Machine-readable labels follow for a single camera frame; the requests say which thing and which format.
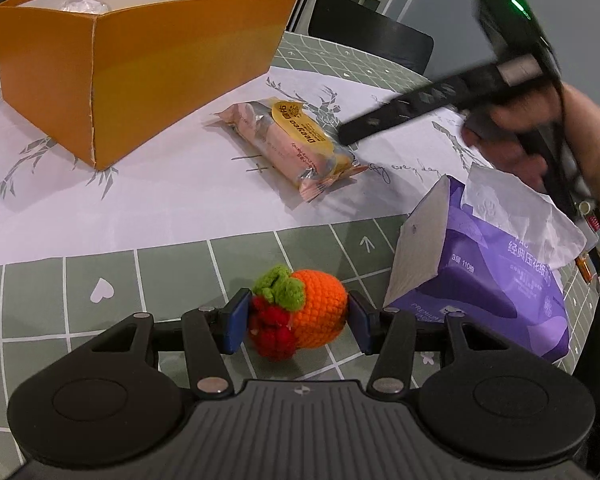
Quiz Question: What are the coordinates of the orange red crochet fruit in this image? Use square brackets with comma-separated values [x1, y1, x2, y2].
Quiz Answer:
[248, 264, 348, 362]

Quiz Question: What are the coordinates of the pink yellow snack packet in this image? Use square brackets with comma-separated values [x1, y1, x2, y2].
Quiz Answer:
[216, 99, 368, 202]

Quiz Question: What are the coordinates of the orange cardboard box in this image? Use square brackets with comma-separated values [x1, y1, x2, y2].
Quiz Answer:
[0, 0, 294, 170]

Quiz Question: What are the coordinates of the white soft ball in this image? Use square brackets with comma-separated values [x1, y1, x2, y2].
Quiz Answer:
[60, 0, 111, 15]

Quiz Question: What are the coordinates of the right hand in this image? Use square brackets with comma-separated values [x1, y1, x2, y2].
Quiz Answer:
[460, 81, 600, 212]

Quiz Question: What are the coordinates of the purple tissue pack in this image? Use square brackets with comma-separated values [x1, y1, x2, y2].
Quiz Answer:
[384, 166, 586, 362]

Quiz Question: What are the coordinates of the green checked tablecloth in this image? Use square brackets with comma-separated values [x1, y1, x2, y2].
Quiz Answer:
[0, 32, 600, 479]

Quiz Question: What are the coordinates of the black chair right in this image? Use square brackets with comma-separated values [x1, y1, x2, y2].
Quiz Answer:
[308, 0, 434, 75]

